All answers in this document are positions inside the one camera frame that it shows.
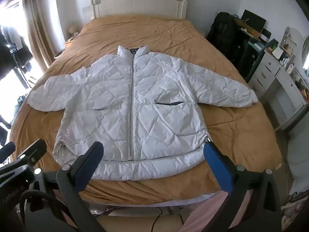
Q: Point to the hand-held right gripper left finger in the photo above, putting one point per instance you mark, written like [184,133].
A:
[89,165]

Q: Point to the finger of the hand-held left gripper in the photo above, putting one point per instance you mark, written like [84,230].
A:
[6,149]
[33,151]

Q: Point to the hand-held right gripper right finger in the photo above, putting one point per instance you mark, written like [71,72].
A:
[217,168]

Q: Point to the white quilted puffer jacket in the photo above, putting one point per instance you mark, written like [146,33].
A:
[154,94]

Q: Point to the black hanging clothes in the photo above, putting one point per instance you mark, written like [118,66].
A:
[8,53]

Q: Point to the pink cloth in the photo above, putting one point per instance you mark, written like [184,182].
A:
[207,212]

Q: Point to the black tripod stand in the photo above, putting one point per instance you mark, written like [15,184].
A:
[18,58]

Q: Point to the white dressing table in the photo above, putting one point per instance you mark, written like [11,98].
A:
[272,77]

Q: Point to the dark storage cabinet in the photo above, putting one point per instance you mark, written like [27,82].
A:
[251,58]

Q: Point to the beige curtain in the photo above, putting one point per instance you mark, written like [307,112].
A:
[39,33]

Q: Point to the black jacket on chair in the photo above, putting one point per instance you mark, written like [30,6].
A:
[223,33]

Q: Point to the green box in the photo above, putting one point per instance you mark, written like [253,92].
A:
[272,45]

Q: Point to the oval vanity mirror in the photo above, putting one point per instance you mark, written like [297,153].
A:
[305,53]

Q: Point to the tan bed blanket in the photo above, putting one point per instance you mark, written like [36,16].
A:
[144,31]

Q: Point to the black flat board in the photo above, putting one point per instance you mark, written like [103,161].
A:
[253,21]

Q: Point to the white wooden headboard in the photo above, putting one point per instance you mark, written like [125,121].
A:
[142,2]

